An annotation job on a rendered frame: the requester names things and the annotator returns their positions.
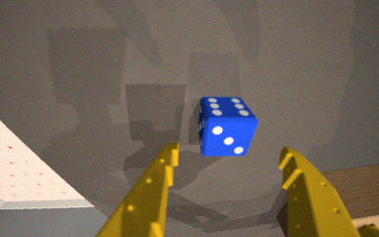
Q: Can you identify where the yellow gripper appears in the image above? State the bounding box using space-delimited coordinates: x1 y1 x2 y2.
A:
95 142 360 237

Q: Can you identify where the blue die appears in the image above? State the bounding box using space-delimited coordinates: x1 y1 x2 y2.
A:
198 97 259 156

